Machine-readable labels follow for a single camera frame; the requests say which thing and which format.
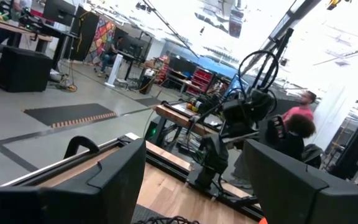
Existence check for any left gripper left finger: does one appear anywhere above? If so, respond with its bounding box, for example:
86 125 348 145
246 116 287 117
0 138 148 224

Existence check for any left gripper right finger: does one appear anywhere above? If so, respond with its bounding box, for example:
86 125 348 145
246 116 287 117
243 138 358 224

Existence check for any person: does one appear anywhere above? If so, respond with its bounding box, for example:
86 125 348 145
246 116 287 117
264 113 317 162
0 0 33 60
97 36 124 78
282 90 318 123

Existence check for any grey woven placemat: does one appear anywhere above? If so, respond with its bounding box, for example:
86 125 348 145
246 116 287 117
130 203 170 224

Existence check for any black hazard-striped floor mat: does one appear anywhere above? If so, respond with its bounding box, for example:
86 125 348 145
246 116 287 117
22 103 118 129

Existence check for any wooden workbench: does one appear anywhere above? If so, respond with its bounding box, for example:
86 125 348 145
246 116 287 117
0 14 54 54
154 100 229 147

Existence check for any white tower unit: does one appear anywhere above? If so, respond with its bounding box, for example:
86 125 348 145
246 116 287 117
104 53 124 88

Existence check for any black box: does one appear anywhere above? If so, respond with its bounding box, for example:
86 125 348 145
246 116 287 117
0 45 53 93

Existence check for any red bin shelf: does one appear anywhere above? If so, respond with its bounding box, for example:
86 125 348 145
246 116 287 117
185 66 214 97

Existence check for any black standing panel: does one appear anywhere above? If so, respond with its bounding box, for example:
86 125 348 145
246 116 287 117
63 5 101 62

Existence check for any colourful patterned panel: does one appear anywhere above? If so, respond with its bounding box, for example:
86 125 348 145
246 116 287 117
87 17 117 65

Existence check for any black monitor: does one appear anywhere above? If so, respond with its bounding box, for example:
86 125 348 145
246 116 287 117
42 0 76 27

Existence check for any black frame handle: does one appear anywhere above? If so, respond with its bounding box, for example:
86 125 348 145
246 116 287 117
63 135 101 160

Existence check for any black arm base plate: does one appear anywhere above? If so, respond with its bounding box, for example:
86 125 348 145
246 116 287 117
186 174 229 198

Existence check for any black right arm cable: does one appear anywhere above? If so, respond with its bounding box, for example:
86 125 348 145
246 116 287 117
237 49 280 94

